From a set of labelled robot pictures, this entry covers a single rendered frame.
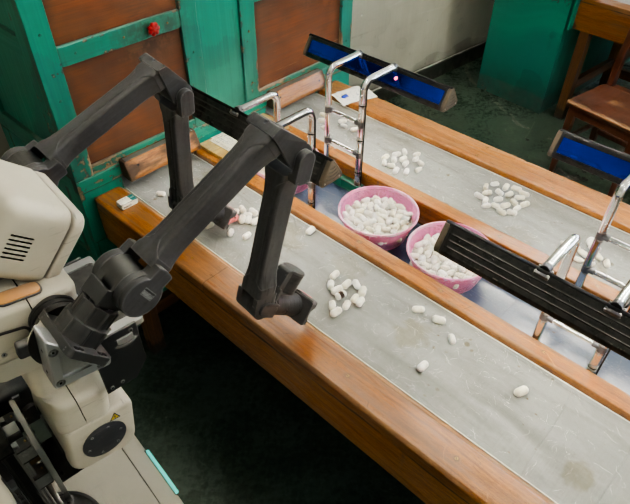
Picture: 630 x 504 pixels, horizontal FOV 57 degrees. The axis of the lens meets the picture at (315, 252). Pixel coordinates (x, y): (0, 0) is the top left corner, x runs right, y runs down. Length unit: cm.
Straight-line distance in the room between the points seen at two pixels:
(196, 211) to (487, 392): 86
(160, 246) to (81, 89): 102
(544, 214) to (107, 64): 148
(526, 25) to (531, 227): 238
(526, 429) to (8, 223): 116
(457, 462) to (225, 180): 79
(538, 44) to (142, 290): 353
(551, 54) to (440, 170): 210
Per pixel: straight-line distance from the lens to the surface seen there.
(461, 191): 210
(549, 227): 204
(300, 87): 249
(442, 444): 139
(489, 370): 156
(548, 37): 415
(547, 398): 156
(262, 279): 125
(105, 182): 210
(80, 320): 103
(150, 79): 140
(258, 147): 103
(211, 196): 101
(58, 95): 191
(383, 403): 142
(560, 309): 129
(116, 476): 195
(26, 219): 104
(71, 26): 189
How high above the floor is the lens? 195
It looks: 42 degrees down
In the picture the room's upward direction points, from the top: straight up
